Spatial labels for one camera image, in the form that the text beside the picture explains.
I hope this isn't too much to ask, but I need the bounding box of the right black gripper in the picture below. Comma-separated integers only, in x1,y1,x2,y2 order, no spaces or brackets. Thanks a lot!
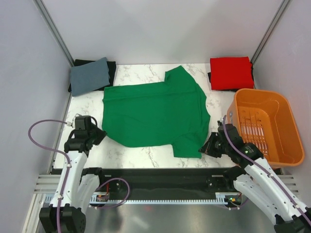
198,132,230,158

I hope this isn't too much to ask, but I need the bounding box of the green polo shirt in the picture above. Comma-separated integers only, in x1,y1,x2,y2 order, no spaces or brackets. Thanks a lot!
102,66,210,158

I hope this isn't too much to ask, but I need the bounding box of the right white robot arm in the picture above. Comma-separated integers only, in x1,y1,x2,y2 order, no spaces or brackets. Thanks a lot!
200,131,311,233

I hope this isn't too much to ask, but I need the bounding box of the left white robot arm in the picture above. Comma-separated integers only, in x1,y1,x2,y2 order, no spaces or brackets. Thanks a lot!
39,124,107,233

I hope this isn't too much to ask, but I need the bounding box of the orange plastic basket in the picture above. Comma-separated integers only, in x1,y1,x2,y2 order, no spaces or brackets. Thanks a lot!
226,88,305,168

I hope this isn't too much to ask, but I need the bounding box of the folded grey-blue shirt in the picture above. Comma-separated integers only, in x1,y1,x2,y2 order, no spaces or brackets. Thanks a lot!
69,57,110,97

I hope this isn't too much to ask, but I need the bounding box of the folded black shirt right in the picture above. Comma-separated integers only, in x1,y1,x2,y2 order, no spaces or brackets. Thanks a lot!
207,62,255,92

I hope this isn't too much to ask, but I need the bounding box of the folded red shirt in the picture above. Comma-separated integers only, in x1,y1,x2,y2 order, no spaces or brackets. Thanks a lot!
208,56,254,91

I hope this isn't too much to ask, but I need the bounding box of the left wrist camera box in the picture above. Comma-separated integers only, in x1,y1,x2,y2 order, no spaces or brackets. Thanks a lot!
74,116,92,131

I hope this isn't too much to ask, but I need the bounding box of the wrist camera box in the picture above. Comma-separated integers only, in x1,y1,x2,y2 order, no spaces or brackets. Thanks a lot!
217,121,243,147
74,116,92,131

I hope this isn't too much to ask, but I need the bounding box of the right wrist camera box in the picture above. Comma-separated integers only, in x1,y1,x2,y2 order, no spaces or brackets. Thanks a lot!
217,121,243,147

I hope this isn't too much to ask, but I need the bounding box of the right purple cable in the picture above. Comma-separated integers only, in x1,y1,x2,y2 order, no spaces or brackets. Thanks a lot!
222,115,311,228

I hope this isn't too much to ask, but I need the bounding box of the purple cable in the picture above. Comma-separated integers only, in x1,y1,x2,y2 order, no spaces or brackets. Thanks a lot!
222,115,311,228
28,118,73,233

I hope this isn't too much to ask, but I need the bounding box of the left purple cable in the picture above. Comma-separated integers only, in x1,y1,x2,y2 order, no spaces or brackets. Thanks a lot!
28,118,73,233

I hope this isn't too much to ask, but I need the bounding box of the white slotted cable duct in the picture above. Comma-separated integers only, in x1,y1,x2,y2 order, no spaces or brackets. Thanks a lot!
89,193,241,205

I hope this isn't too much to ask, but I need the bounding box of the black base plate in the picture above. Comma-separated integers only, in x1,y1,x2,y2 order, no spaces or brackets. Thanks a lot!
80,167,243,201

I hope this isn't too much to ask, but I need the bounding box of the aluminium rail frame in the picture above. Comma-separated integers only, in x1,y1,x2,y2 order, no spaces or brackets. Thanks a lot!
34,174,299,195

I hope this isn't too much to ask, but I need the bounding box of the left aluminium corner post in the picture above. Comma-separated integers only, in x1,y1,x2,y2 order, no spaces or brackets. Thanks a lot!
33,0,74,67

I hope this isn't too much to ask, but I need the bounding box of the aluminium corner post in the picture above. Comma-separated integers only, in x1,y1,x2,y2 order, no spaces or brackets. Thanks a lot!
251,0,292,64
33,0,74,67

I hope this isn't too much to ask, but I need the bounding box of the right aluminium corner post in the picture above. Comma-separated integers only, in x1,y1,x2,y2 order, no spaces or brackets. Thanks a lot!
251,0,292,64

